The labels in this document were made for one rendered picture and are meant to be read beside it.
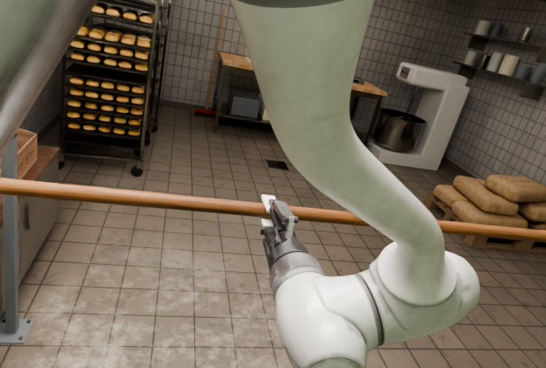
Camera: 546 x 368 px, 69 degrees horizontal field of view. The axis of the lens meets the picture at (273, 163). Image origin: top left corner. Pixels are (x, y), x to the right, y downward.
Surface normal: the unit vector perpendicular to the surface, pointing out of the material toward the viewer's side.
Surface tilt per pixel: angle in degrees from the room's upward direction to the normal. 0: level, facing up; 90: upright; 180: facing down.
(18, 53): 93
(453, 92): 90
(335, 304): 14
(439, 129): 90
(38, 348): 0
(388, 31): 90
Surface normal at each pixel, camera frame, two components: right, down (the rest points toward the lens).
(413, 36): 0.19, 0.40
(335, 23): 0.37, 0.73
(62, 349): 0.22, -0.91
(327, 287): -0.07, -0.94
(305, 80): -0.05, 0.77
